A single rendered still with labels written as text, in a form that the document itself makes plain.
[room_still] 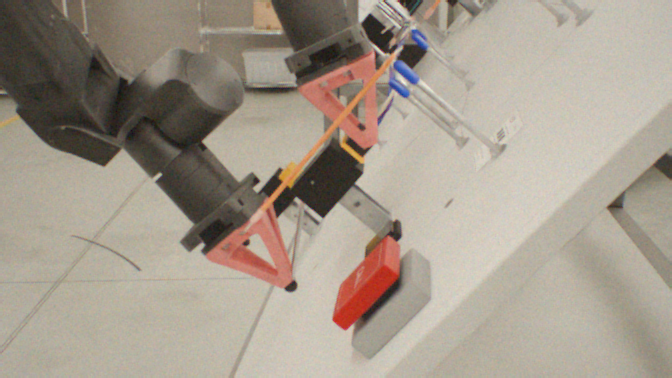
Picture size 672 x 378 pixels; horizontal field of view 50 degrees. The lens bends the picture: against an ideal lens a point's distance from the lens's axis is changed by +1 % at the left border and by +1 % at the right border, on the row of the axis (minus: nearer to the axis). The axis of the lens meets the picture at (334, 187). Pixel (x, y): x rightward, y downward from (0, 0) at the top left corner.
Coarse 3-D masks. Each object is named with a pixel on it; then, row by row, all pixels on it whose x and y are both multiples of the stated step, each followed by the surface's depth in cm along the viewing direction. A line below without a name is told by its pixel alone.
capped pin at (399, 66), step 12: (396, 60) 50; (408, 72) 50; (420, 84) 50; (432, 96) 50; (444, 108) 50; (456, 120) 50; (480, 132) 50; (492, 144) 51; (504, 144) 51; (492, 156) 51
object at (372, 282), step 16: (384, 240) 45; (368, 256) 46; (384, 256) 43; (352, 272) 47; (368, 272) 43; (384, 272) 41; (352, 288) 44; (368, 288) 42; (384, 288) 42; (336, 304) 44; (352, 304) 42; (368, 304) 42; (336, 320) 43; (352, 320) 42
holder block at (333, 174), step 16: (336, 144) 64; (320, 160) 62; (336, 160) 62; (304, 176) 63; (320, 176) 63; (336, 176) 62; (352, 176) 62; (304, 192) 63; (320, 192) 63; (336, 192) 63; (320, 208) 63
